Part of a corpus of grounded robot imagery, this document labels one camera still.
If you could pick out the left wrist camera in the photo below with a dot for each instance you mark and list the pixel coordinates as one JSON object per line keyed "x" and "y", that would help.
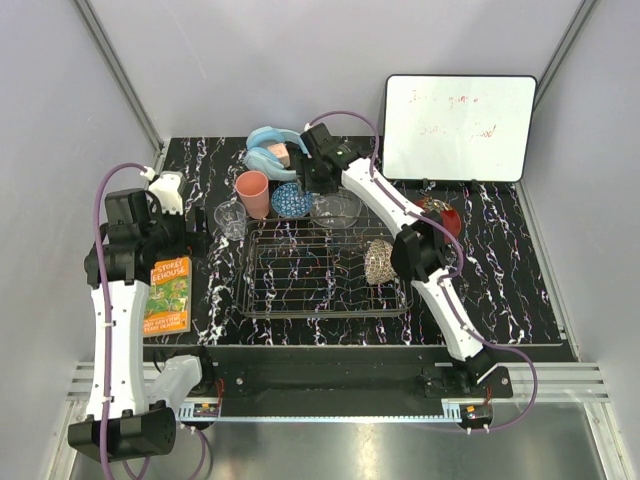
{"x": 127, "y": 214}

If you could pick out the clear plastic tumbler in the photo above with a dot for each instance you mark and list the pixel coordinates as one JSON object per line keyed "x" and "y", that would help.
{"x": 230, "y": 217}

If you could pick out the light blue headphones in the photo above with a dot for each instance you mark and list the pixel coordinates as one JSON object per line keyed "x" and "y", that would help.
{"x": 258, "y": 157}

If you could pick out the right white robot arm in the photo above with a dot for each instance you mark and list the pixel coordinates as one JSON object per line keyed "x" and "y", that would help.
{"x": 417, "y": 255}

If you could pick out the beige patterned bowl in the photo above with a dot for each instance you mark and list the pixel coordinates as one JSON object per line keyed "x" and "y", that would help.
{"x": 378, "y": 266}

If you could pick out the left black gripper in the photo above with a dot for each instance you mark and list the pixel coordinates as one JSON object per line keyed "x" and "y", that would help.
{"x": 192, "y": 242}

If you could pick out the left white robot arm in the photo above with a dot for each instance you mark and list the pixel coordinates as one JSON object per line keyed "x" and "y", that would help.
{"x": 126, "y": 419}

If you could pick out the white dry-erase board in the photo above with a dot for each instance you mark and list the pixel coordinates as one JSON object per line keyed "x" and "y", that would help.
{"x": 457, "y": 127}

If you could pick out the black wire dish rack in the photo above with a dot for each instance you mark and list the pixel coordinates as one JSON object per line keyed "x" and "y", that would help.
{"x": 303, "y": 268}

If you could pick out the blue triangle pattern bowl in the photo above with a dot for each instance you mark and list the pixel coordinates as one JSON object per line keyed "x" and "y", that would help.
{"x": 290, "y": 201}

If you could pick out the clear glass bowl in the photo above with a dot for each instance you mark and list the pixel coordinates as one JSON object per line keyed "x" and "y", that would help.
{"x": 336, "y": 211}

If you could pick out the pink plastic cup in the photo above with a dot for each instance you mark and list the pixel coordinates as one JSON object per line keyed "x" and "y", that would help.
{"x": 252, "y": 188}

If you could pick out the orange treehouse book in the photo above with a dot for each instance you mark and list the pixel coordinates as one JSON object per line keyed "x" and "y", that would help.
{"x": 168, "y": 308}

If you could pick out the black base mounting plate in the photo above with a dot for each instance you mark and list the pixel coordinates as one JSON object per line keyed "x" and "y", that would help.
{"x": 249, "y": 370}

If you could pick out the pink wooden block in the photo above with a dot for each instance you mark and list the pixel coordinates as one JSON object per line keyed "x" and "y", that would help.
{"x": 280, "y": 151}

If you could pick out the red floral lacquer bowl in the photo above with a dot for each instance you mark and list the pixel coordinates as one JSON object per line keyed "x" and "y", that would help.
{"x": 450, "y": 218}

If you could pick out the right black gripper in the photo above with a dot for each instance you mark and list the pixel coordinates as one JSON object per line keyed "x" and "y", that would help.
{"x": 303, "y": 164}

